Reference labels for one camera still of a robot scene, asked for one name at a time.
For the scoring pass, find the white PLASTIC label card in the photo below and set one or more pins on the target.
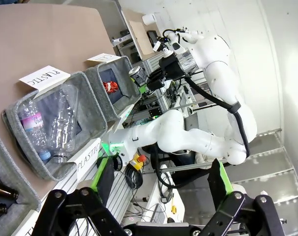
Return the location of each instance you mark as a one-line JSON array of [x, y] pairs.
[[87, 159]]

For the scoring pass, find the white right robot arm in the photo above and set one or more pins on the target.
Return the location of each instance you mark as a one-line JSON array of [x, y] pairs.
[[213, 73]]

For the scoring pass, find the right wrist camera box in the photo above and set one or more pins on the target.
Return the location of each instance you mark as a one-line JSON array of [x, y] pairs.
[[158, 46]]

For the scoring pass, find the white card on plastic basket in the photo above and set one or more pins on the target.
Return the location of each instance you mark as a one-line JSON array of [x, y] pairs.
[[44, 76]]

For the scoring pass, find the white CAN label card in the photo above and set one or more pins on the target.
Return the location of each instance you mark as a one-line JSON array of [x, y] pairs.
[[114, 126]]

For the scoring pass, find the yellow red emergency stop button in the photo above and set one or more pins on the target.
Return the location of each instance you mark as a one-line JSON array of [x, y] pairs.
[[138, 161]]

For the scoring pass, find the aluminium profile robot stand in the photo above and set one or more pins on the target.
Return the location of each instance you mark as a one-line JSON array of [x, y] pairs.
[[124, 196]]

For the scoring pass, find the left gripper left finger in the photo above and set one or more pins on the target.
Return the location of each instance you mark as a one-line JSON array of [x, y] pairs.
[[104, 182]]

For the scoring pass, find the white BOTTLE label card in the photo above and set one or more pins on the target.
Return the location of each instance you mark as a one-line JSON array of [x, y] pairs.
[[28, 221]]

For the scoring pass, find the black patterned drink can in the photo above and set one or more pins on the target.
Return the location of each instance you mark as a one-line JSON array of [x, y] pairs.
[[137, 75]]

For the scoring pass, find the red drink can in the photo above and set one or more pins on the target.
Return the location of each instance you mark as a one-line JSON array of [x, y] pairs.
[[110, 87]]

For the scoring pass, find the white card on can basket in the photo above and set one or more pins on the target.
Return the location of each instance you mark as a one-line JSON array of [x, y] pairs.
[[103, 58]]

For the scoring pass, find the grey fabric plastic basket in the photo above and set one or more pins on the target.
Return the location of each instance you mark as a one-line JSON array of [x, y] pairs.
[[90, 103]]

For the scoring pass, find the small blue-capped water bottle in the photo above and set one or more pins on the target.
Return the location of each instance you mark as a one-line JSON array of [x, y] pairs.
[[34, 125]]

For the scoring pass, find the grey fabric can basket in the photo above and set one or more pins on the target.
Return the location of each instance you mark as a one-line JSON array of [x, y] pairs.
[[129, 98]]

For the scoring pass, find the yellow tape measure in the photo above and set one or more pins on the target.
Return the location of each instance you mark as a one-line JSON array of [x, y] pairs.
[[173, 209]]

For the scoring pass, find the large clear plastic bottle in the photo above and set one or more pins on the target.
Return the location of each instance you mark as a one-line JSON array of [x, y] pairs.
[[63, 127]]

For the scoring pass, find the grey computer keyboard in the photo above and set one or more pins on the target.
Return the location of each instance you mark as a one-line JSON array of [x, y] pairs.
[[159, 213]]

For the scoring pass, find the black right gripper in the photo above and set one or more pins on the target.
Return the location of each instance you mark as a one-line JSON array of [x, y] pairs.
[[172, 67]]

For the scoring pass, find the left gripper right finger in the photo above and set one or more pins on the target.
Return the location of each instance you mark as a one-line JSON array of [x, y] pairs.
[[219, 186]]

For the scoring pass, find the brown board desk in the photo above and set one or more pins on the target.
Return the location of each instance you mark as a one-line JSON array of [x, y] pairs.
[[140, 39]]

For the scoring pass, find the grey fabric bottle basket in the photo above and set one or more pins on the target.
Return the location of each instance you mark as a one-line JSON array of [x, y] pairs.
[[8, 167]]

